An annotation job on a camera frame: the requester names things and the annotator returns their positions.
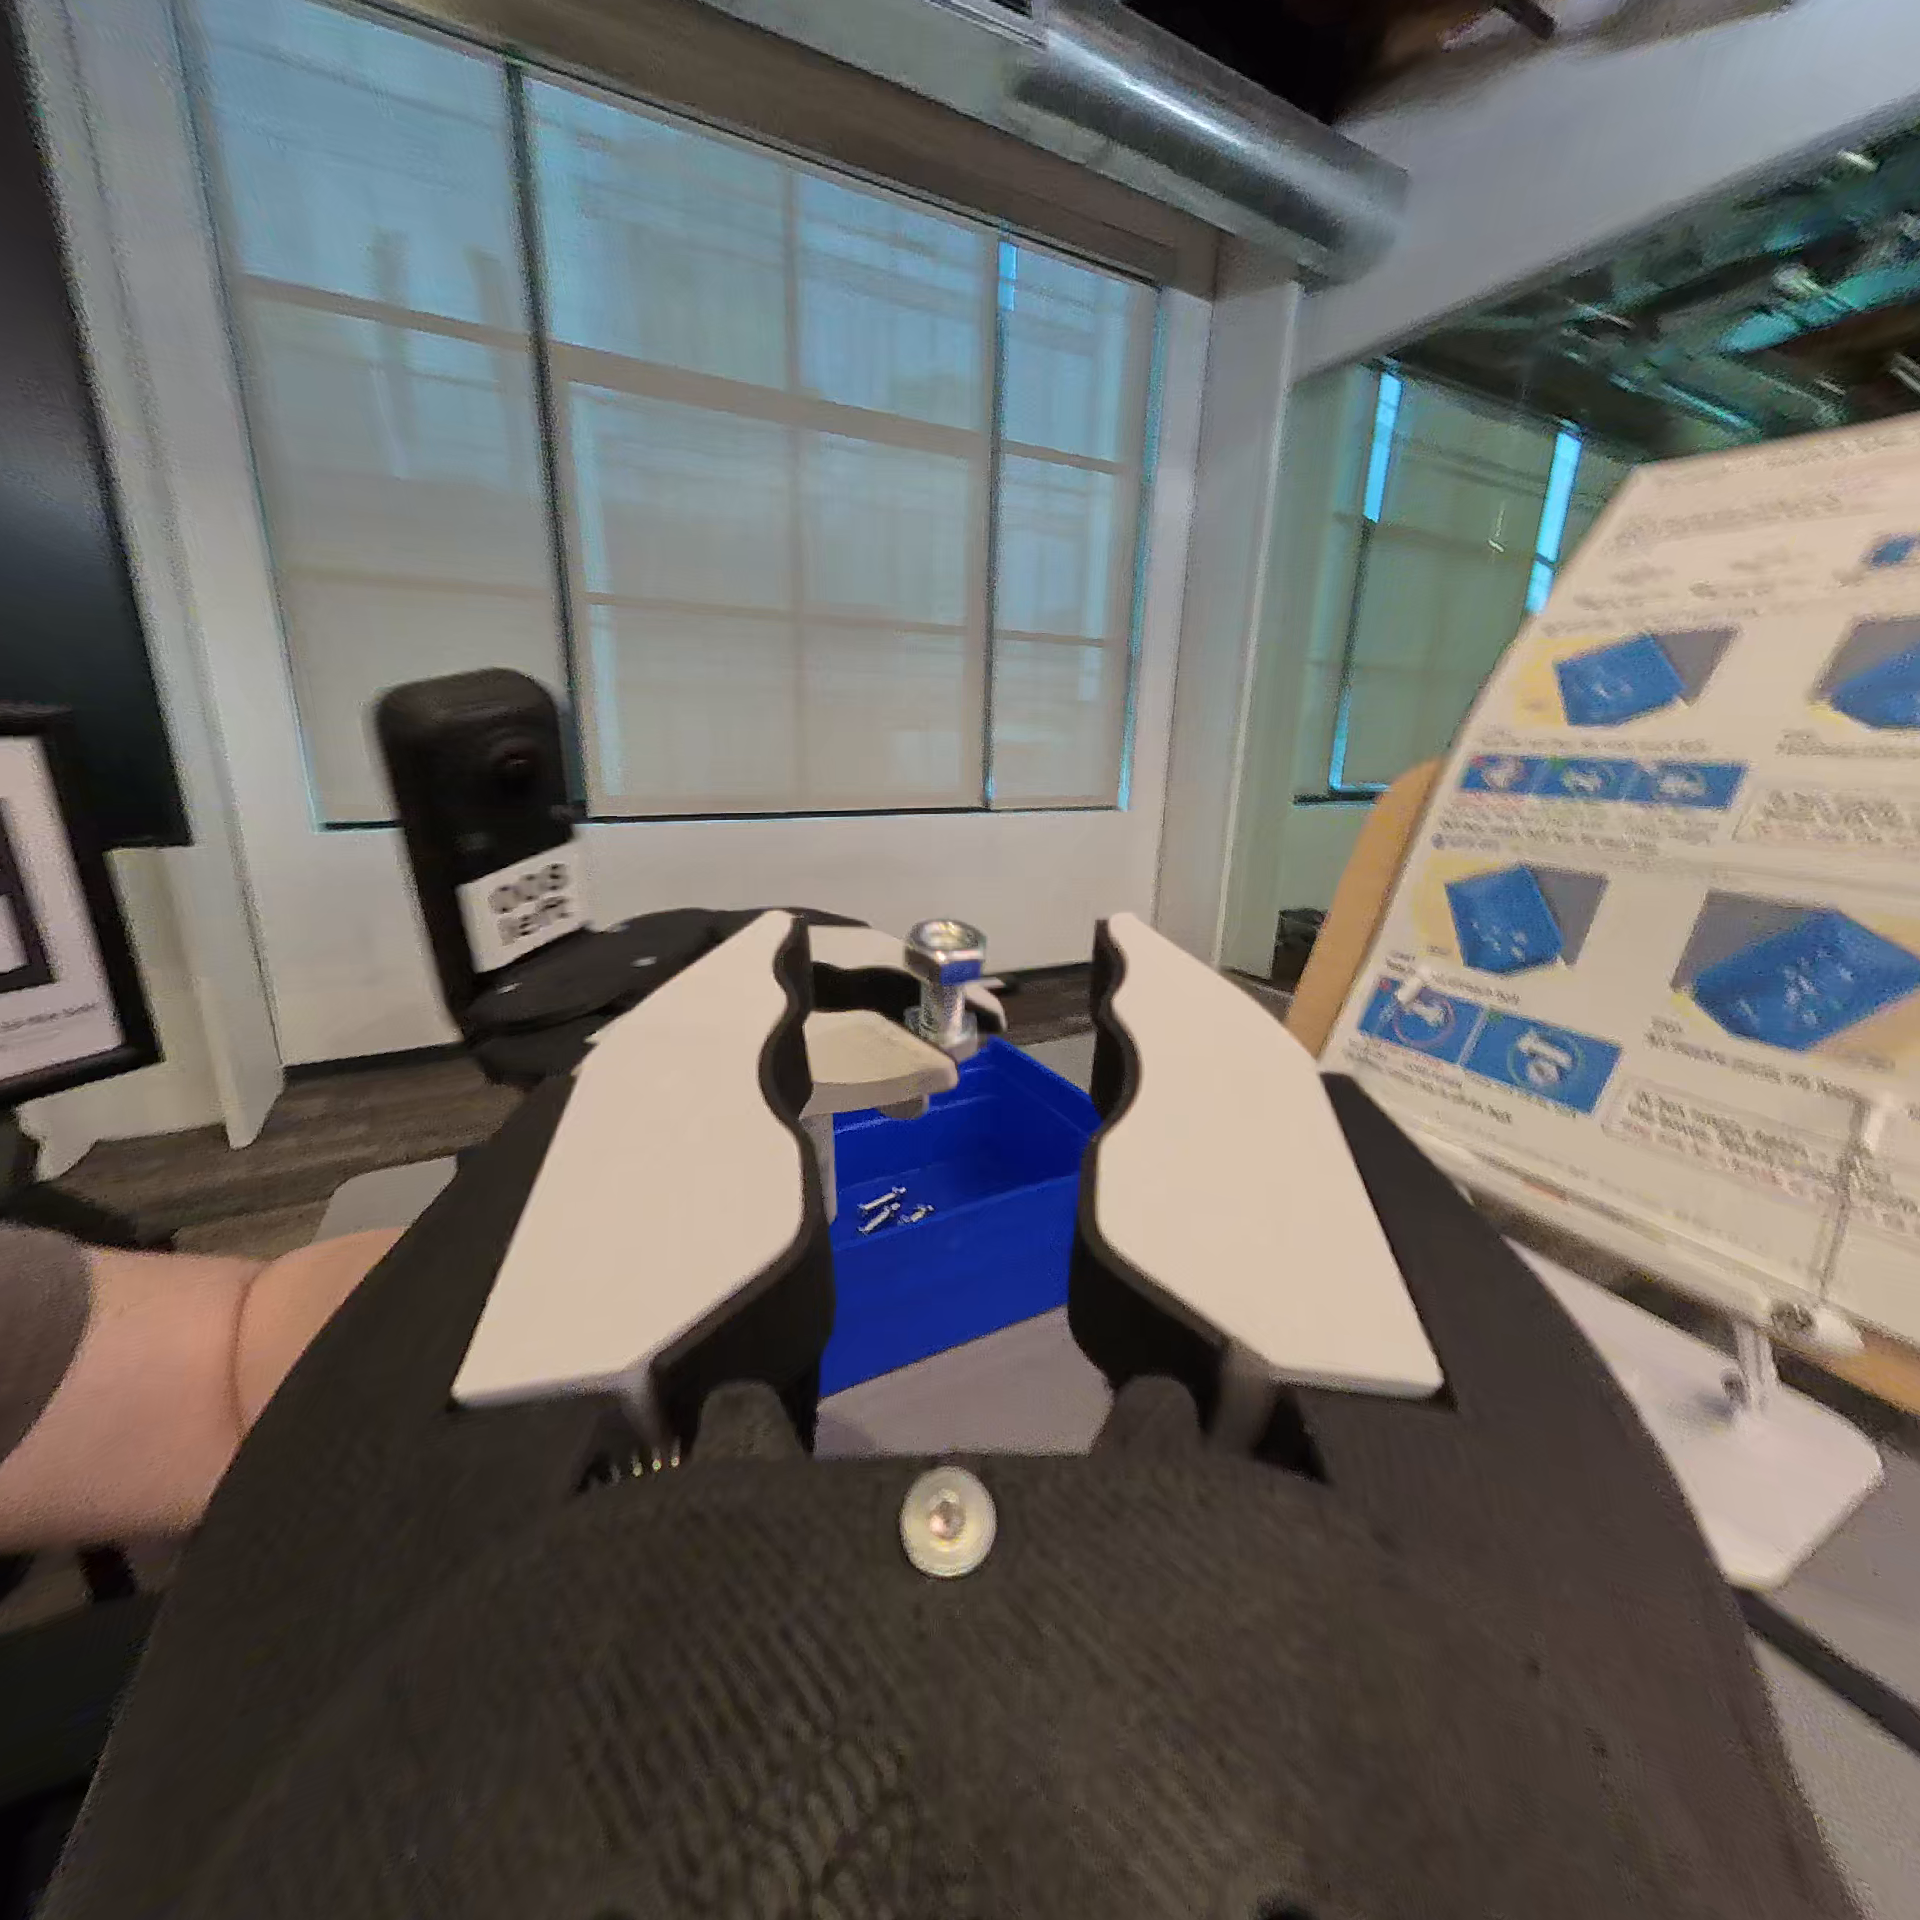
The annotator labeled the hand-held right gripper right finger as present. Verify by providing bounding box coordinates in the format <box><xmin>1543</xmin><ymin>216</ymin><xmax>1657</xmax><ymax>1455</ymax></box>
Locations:
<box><xmin>1067</xmin><ymin>911</ymin><xmax>1445</xmax><ymax>1448</ymax></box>

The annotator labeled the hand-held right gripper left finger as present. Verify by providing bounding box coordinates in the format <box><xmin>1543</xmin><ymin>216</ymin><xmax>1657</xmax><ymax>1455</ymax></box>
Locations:
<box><xmin>449</xmin><ymin>907</ymin><xmax>839</xmax><ymax>1443</ymax></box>

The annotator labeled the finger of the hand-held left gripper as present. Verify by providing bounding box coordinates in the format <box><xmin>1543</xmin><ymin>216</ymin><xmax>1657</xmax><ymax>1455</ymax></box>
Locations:
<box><xmin>806</xmin><ymin>922</ymin><xmax>1011</xmax><ymax>1023</ymax></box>
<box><xmin>806</xmin><ymin>1008</ymin><xmax>961</xmax><ymax>1125</ymax></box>

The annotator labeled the blue plastic bin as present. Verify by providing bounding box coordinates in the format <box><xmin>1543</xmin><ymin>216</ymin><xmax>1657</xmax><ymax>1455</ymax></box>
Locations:
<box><xmin>815</xmin><ymin>1034</ymin><xmax>1103</xmax><ymax>1402</ymax></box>

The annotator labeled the person's left forearm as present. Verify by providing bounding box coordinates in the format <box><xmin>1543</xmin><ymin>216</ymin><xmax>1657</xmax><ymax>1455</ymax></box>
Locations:
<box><xmin>81</xmin><ymin>1230</ymin><xmax>405</xmax><ymax>1546</ymax></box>

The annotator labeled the rounded wooden backing board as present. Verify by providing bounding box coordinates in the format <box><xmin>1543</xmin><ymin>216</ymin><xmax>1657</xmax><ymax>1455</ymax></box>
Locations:
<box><xmin>1287</xmin><ymin>755</ymin><xmax>1920</xmax><ymax>1418</ymax></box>

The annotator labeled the large multi-pane window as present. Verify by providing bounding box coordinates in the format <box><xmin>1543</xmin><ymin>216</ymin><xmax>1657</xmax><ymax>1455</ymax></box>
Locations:
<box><xmin>172</xmin><ymin>0</ymin><xmax>1165</xmax><ymax>830</ymax></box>

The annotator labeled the black framed marker sign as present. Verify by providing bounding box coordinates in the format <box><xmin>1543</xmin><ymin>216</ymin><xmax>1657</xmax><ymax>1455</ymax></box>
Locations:
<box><xmin>0</xmin><ymin>703</ymin><xmax>159</xmax><ymax>1105</ymax></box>

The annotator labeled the laminated instruction sheet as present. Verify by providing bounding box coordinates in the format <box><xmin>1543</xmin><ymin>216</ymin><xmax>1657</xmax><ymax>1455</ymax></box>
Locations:
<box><xmin>1318</xmin><ymin>411</ymin><xmax>1920</xmax><ymax>1352</ymax></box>

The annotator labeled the small glass window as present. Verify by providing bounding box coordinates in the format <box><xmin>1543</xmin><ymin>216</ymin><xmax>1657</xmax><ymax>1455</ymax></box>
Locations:
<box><xmin>1289</xmin><ymin>359</ymin><xmax>1593</xmax><ymax>805</ymax></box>

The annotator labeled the large black wall display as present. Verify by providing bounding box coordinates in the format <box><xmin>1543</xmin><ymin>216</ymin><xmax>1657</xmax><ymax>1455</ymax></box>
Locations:
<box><xmin>0</xmin><ymin>0</ymin><xmax>191</xmax><ymax>847</ymax></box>

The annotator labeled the silver ceiling air duct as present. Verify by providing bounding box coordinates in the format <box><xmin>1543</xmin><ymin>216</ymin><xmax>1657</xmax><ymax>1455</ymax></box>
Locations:
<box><xmin>1006</xmin><ymin>0</ymin><xmax>1412</xmax><ymax>288</ymax></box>

